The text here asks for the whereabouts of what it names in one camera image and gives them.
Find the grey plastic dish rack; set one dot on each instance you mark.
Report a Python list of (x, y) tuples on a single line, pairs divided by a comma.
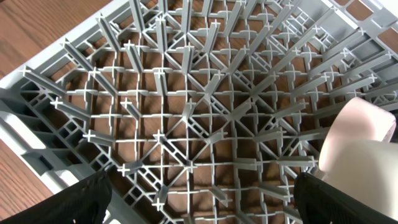
[(198, 111)]

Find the white bowl with rice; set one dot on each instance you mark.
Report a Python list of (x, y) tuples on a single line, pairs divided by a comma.
[(358, 157)]

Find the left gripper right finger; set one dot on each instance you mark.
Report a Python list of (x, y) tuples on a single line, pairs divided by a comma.
[(318, 202)]

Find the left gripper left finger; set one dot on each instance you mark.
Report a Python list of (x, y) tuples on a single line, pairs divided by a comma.
[(84, 202)]

